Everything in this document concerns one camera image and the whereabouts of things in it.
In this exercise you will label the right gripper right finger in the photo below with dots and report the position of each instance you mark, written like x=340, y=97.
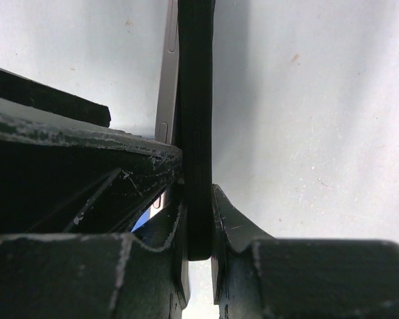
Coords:
x=258, y=276

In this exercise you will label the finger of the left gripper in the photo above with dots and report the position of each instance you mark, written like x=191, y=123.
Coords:
x=27, y=92
x=59, y=175

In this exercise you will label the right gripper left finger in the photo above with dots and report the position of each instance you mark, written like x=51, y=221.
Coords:
x=143, y=274

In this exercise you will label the black phone case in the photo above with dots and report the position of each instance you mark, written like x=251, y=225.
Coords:
x=195, y=24

